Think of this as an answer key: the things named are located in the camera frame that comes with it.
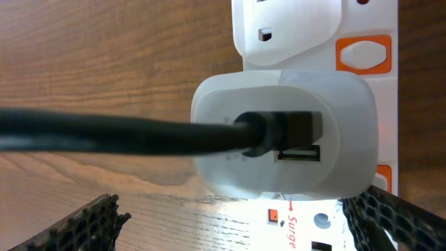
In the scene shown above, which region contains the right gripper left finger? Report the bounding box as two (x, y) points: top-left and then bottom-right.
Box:
(9, 194), (132, 251)

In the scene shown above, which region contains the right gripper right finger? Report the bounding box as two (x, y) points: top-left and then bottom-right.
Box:
(341, 185), (445, 251)

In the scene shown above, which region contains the black charger cable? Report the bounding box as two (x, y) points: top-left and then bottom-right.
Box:
(0, 107), (323, 158)

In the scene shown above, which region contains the white USB charger adapter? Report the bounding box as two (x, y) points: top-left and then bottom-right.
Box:
(190, 70), (378, 201)

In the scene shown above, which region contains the white power strip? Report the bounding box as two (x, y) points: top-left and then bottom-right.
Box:
(231, 0), (399, 250)

